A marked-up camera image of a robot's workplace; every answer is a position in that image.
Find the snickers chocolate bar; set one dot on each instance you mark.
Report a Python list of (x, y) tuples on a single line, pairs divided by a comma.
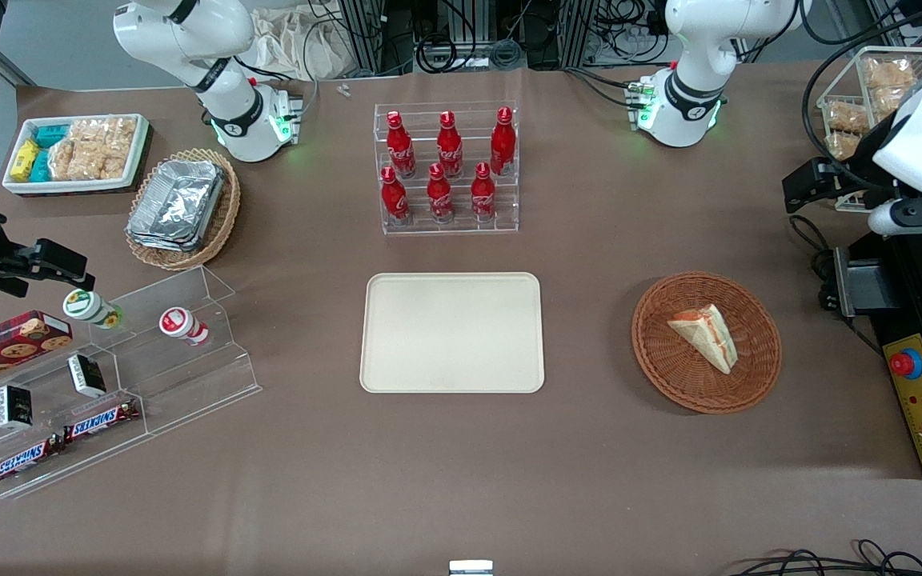
[(25, 461), (101, 421)]

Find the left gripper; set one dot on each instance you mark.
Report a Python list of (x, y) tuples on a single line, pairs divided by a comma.
[(863, 166)]

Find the black machine housing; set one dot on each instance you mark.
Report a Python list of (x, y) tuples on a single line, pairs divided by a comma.
[(905, 304)]

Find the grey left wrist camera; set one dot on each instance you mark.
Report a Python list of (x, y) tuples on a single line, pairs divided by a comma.
[(921, 216)]

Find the oval light wicker basket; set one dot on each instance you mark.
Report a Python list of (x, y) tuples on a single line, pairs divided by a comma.
[(225, 216)]

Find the beige rectangular tray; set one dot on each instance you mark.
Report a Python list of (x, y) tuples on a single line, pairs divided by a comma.
[(451, 332)]

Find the green label yogurt bottle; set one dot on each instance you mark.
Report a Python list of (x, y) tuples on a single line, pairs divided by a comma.
[(89, 308)]

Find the aluminium foil container stack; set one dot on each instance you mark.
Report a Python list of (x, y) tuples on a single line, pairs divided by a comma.
[(177, 204)]

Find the teal small snack box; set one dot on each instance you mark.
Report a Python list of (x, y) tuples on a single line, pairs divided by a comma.
[(51, 136), (41, 166)]

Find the round brown wicker basket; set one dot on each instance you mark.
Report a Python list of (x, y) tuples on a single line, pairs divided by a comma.
[(669, 368)]

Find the red label yogurt bottle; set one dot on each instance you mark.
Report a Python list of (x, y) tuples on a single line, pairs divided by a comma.
[(182, 326)]

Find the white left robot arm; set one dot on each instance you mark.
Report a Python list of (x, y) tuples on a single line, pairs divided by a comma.
[(689, 48)]

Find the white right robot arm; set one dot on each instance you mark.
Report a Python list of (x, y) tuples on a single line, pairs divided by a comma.
[(213, 48)]

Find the white cloth bag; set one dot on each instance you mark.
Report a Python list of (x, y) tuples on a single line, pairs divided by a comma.
[(293, 44)]

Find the triangular sandwich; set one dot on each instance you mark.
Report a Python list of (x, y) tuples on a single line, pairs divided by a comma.
[(709, 336)]

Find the red cola bottle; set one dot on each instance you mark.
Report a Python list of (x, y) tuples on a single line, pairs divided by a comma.
[(503, 144), (394, 200), (450, 148), (401, 148), (483, 196), (440, 198)]

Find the clear acrylic bottle rack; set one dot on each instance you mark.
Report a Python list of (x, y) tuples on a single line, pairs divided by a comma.
[(445, 228)]

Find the red tartan cookie box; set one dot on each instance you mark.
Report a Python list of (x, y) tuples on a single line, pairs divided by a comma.
[(5, 344)]

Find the red emergency stop button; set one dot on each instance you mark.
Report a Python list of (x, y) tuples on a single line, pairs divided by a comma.
[(905, 364)]

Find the yellow small snack box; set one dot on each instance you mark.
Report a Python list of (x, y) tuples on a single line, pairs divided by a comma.
[(25, 160)]

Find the clear acrylic step display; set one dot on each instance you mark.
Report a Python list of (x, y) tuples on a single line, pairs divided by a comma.
[(189, 376)]

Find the clear rice cracker pack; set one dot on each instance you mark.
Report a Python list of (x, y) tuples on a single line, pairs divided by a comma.
[(73, 160), (105, 132)]

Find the bagged fried snack pack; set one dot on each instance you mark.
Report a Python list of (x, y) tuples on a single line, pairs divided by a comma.
[(847, 116), (893, 102), (889, 74), (841, 146)]

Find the small black white carton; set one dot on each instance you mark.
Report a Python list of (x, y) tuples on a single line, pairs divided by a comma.
[(86, 376), (14, 406)]

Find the white rectangular snack tray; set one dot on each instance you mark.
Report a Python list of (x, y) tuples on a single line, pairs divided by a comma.
[(137, 152)]

